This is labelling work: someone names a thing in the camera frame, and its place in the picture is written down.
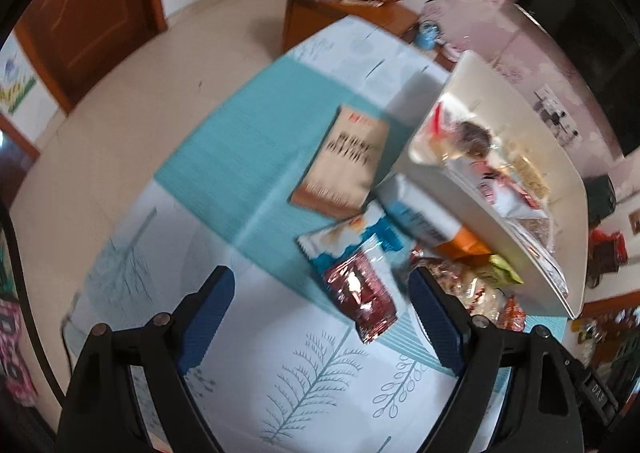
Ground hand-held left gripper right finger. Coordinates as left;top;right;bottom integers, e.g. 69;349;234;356
409;267;583;453

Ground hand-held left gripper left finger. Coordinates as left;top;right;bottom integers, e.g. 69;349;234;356
57;265;236;453

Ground clear popcorn packet red print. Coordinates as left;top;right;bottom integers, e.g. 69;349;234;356
410;253;527;335

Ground dark red foil packet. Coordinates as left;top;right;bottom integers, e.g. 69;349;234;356
322;253;399;345

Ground green snack packet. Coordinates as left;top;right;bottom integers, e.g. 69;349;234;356
475;254;524;287

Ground orange white snack packet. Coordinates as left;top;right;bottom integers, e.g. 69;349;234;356
375;173;494;260

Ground blue white snack packet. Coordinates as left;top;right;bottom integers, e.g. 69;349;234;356
297;203;407;280

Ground clear packet brown cake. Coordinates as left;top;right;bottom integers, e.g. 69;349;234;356
510;214;557;255

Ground red white snack packet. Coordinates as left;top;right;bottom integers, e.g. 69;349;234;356
475;158;544;220

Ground clear bag yellow puffs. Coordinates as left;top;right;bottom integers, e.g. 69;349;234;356
505;148;552;200

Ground brown kraft snack packet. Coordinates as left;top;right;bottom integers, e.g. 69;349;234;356
289;104;392;212

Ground white packet red end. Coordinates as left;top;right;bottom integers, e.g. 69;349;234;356
410;100;466;167

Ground white plastic storage bin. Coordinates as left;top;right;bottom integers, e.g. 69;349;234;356
375;49;587;320

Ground red shopping bag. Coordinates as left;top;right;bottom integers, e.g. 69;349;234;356
590;229;629;264

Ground pink black patterned cloth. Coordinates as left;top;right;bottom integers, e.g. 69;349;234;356
0;298;39;407

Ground dark green air fryer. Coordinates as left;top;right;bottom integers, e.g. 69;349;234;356
582;174;617;230

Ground wooden television cabinet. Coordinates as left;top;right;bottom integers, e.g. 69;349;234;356
281;0;452;70

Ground wooden door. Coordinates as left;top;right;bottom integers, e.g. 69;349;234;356
17;0;169;115

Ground black television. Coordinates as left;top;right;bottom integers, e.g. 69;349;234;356
515;0;632;156

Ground white wall socket strip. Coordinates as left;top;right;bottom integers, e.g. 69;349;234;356
534;86;581;145

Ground colourful wall chart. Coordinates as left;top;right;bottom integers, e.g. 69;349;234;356
0;40;39;115

